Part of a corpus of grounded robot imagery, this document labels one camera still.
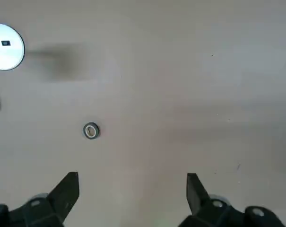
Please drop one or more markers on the dark tape roll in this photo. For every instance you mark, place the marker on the dark tape roll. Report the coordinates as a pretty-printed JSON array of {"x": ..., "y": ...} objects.
[{"x": 87, "y": 135}]

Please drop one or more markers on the white desk lamp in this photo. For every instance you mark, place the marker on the white desk lamp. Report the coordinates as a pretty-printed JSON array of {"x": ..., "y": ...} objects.
[{"x": 5, "y": 49}]

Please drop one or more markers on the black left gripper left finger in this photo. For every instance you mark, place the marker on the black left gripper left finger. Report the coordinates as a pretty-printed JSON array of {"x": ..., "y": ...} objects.
[{"x": 38, "y": 210}]

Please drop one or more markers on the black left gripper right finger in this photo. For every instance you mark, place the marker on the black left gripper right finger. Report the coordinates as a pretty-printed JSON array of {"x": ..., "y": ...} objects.
[{"x": 211, "y": 212}]

